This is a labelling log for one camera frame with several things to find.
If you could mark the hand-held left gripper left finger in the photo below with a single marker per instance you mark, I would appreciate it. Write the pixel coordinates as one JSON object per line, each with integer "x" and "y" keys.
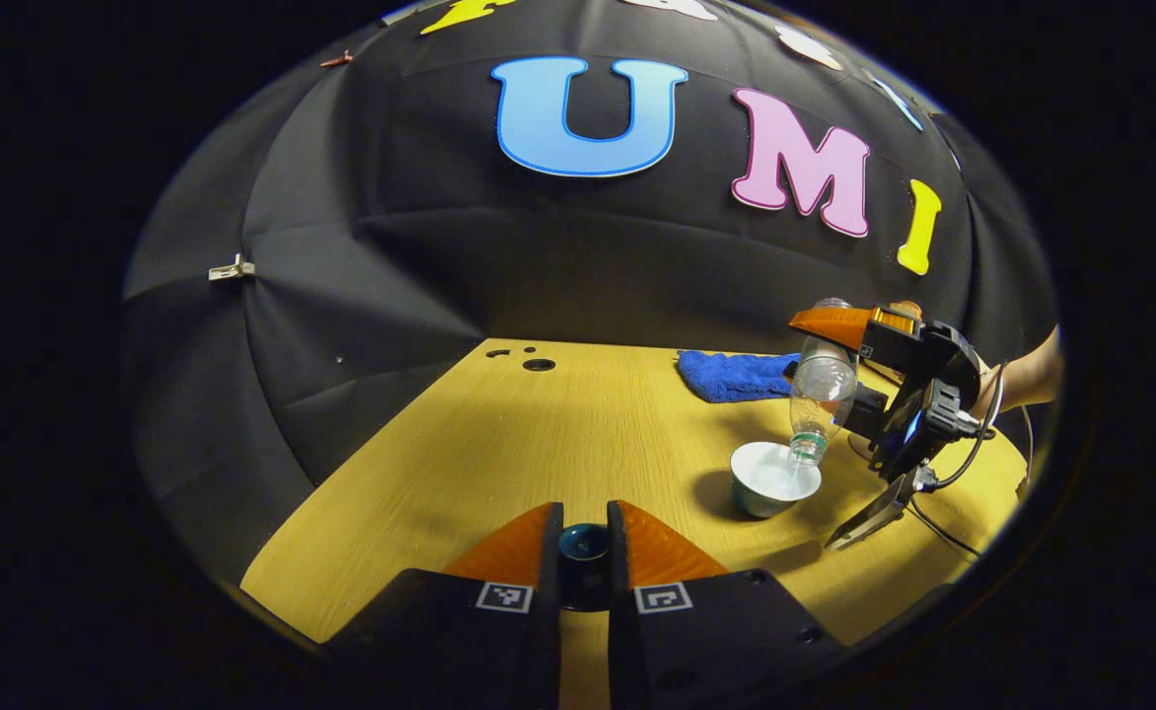
{"x": 550, "y": 631}

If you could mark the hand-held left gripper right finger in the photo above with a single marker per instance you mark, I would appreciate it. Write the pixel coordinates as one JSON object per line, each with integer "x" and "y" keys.
{"x": 619, "y": 631}

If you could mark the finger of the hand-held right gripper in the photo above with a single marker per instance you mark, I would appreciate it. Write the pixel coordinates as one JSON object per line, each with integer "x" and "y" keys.
{"x": 864, "y": 409}
{"x": 834, "y": 323}

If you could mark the round brown coaster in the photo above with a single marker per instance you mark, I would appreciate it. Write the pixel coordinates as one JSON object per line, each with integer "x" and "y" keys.
{"x": 859, "y": 449}

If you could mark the clear plastic water bottle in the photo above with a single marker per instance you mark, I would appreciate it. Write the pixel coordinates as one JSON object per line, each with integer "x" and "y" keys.
{"x": 820, "y": 390}

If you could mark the dark teal teacup lid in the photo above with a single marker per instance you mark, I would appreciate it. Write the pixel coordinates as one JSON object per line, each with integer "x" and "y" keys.
{"x": 585, "y": 547}

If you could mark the white teacup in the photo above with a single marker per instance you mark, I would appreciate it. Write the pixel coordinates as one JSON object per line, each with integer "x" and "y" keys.
{"x": 760, "y": 493}

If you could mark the blue towel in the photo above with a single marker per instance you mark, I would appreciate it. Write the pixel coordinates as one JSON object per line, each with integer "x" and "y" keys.
{"x": 736, "y": 377}

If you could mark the white clip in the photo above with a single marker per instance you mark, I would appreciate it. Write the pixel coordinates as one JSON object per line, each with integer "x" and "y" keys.
{"x": 231, "y": 268}

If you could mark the red clip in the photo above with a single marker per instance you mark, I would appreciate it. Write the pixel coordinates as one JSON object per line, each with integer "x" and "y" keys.
{"x": 336, "y": 60}

